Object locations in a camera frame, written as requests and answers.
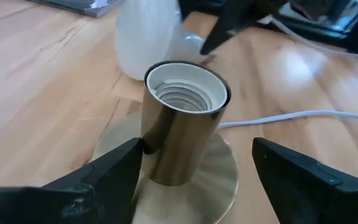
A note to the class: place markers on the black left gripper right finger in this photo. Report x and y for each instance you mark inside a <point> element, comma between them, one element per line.
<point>306,193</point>

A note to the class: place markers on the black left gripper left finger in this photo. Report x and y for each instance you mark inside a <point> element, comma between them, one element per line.
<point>73,199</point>

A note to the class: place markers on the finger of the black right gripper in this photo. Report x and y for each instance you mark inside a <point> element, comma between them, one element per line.
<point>241,15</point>

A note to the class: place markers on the white flood light bulb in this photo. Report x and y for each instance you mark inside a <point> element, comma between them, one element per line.
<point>145,34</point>

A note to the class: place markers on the brass lamp base socket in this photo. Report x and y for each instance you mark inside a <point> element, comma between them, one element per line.
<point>182,149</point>

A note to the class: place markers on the waterfall cover book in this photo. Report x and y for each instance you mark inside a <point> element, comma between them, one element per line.
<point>98,7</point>

